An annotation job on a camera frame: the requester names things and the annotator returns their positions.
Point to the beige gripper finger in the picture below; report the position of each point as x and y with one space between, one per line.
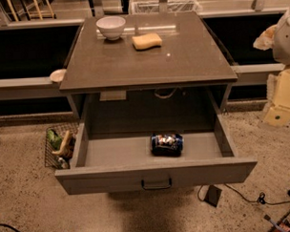
266 39
276 116

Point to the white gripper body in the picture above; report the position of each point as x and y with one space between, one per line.
286 41

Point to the blue pepsi can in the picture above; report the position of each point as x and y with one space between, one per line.
166 145

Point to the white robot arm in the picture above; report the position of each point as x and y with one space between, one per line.
281 53

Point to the grey counter cabinet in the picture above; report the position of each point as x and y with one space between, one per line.
187 57

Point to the black square floor plate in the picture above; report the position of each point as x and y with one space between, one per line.
213 195

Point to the yellow sponge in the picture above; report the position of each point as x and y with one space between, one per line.
146 41

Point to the white ceramic bowl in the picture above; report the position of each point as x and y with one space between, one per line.
111 27

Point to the small white round dish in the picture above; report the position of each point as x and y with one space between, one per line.
57 76

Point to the tan banana-shaped item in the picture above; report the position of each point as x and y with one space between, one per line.
65 149

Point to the green snack bag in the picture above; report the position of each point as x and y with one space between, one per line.
54 139

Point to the wooden chair legs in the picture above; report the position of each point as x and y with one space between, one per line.
30 10

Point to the white wire basket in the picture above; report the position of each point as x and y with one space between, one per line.
152 6

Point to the black drawer handle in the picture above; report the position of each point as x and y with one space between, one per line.
152 186

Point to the black wire basket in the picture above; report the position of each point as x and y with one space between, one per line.
57 162

